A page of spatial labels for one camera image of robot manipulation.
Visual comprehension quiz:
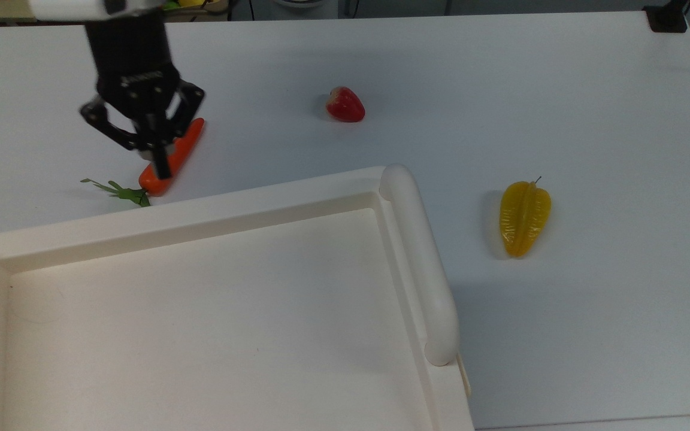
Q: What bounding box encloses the orange toy carrot with leaves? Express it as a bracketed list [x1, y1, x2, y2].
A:
[80, 117, 205, 208]

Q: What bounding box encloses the red strawberry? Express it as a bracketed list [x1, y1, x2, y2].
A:
[325, 86, 366, 123]

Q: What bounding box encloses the yellow toy starfruit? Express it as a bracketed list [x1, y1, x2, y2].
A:
[499, 176, 553, 259]

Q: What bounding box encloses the black table clamp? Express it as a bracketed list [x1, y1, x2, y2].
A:
[643, 0, 689, 34]

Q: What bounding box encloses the white tray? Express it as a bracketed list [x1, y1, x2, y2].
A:
[0, 164, 475, 431]

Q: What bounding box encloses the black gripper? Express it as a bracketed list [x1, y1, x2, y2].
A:
[79, 13, 206, 180]

